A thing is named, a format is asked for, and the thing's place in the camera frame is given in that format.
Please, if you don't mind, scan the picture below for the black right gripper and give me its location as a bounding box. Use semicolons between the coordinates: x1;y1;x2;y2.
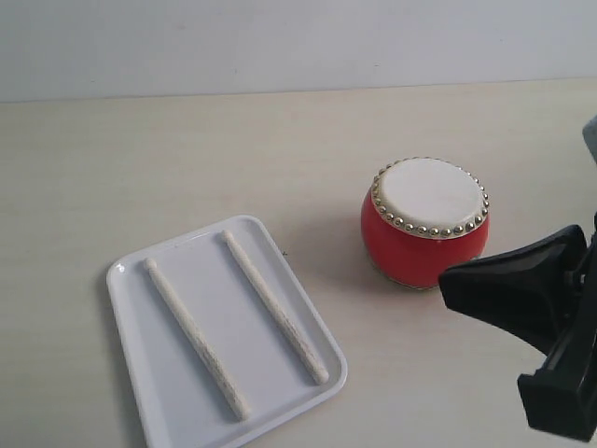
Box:
438;224;596;441

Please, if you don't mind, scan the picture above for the white wooden drumstick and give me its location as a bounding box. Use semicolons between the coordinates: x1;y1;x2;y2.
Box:
144;258;250;421
220;230;329;385

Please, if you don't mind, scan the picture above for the small red drum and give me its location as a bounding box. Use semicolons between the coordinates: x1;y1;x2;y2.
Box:
360;157;490;289

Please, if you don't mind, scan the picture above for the white plastic tray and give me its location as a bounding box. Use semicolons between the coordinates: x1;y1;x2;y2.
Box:
106;215;347;447

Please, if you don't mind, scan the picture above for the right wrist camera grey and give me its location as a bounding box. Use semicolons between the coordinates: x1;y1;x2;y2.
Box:
582;116;597;162

